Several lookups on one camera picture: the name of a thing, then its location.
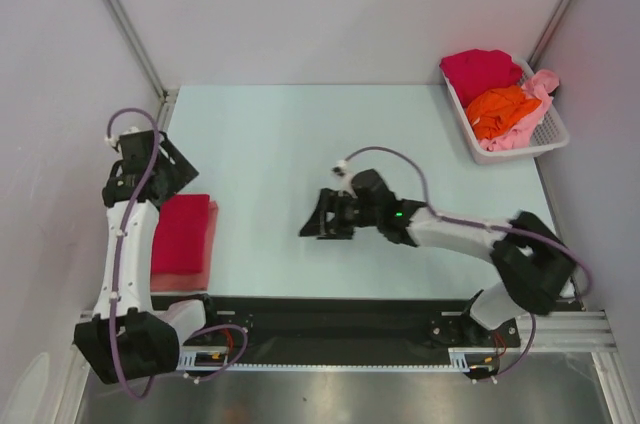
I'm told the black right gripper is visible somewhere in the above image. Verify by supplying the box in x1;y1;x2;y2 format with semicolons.
299;188;381;240

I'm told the left aluminium side rail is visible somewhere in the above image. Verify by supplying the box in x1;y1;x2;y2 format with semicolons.
107;88;180;275

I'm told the aluminium corner post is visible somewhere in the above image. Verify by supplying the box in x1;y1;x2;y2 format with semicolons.
527;0;606;65
74;0;169;100

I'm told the orange t-shirt in basket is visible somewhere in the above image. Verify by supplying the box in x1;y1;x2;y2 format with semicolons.
465;85;541;141

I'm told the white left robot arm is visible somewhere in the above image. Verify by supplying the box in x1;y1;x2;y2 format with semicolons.
74;130;221;384

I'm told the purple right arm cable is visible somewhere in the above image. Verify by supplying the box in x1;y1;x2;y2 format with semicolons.
332;146;594;385

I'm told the aluminium front frame rail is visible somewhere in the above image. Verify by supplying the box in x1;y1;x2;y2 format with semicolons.
79;308;619;355

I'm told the aluminium side rail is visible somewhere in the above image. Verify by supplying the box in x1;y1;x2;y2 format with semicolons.
534;157;587;311
107;88;180;275

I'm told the white plastic laundry basket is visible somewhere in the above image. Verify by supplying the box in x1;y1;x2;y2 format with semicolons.
439;56;571;166

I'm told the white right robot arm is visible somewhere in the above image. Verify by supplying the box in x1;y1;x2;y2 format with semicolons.
299;169;577;345

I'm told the white slotted cable duct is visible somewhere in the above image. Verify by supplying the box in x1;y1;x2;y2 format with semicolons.
176;350;498;375

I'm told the crimson t-shirt in basket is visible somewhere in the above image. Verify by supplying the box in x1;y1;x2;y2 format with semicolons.
440;49;523;108

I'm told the crimson red t-shirt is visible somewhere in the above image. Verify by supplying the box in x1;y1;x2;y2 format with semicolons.
151;194;210;275

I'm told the right aluminium side rail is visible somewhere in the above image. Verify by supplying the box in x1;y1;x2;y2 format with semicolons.
534;157;587;311

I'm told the folded salmon pink t-shirt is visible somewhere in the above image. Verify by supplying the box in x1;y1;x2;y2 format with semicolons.
150;201;218;293

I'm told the left aluminium corner post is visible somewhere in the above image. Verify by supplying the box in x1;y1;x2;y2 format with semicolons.
74;0;169;100

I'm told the light pink t-shirt in basket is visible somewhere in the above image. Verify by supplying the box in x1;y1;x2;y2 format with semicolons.
477;69;560;152

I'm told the right aluminium corner post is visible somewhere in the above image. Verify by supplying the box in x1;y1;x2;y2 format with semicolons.
527;0;606;65

